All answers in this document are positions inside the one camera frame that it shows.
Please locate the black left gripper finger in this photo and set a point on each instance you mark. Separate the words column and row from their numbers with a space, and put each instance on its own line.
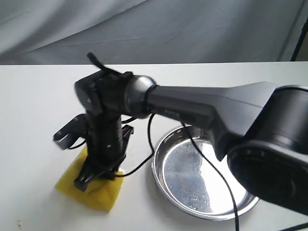
column 90, row 171

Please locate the round stainless steel dish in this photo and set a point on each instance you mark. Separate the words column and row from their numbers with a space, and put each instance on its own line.
column 201, row 187

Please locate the grey backdrop cloth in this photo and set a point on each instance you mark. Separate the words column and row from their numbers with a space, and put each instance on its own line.
column 149, row 31

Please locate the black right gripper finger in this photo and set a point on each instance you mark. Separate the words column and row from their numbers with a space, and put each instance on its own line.
column 111, row 174

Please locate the black stand pole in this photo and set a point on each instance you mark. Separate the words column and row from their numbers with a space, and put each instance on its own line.
column 300, row 41

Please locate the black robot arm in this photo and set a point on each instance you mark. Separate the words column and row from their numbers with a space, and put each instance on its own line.
column 260, row 128

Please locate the yellow sponge block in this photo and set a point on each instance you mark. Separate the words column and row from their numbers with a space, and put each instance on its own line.
column 100, row 194

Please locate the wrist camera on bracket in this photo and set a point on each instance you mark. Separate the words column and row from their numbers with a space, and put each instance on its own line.
column 71, row 132

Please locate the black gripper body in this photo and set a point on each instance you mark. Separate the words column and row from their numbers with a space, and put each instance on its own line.
column 106, row 139

